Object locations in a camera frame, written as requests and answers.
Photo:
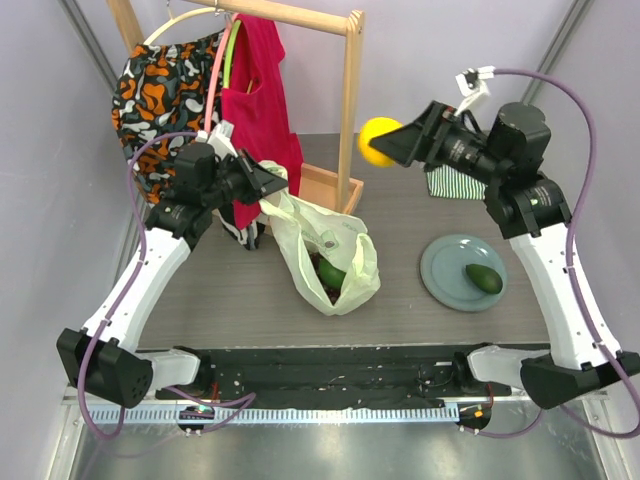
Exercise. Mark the orange black patterned garment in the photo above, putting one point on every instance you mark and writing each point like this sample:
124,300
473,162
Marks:
162,89

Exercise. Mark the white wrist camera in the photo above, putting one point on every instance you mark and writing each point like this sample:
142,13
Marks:
472,84
219,139

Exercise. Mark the green avocado print plastic bag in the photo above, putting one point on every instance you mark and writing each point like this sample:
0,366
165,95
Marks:
300,227

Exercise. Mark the yellow apple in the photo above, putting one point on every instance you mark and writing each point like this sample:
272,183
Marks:
370,138

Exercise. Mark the red grape bunch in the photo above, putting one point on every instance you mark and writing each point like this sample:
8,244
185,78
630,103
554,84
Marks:
333,295

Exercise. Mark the green clothes hanger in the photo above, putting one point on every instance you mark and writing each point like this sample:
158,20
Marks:
230,49

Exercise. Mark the magenta red shirt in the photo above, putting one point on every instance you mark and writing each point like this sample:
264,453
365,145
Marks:
255,101

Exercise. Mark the green white striped cloth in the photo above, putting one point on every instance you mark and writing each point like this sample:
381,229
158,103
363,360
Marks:
445,182

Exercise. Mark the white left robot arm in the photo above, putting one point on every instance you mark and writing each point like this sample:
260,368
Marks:
101,358

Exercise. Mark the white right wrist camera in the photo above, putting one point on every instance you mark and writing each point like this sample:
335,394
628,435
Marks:
472,84

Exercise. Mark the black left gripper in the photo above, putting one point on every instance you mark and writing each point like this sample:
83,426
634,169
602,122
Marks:
258,180

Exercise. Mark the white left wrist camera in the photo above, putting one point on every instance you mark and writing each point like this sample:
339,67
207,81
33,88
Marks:
219,139

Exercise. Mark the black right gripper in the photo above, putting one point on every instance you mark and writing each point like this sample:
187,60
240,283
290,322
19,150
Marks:
435,136

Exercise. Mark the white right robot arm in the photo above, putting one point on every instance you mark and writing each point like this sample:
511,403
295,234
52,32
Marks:
534,217

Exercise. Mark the green avocado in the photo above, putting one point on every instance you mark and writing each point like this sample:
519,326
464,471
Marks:
485,278
329,275

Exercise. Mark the grey green plate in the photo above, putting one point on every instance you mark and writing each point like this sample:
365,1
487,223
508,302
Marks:
442,271

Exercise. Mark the pink clothes hanger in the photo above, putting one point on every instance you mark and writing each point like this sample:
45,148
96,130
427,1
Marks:
217,69

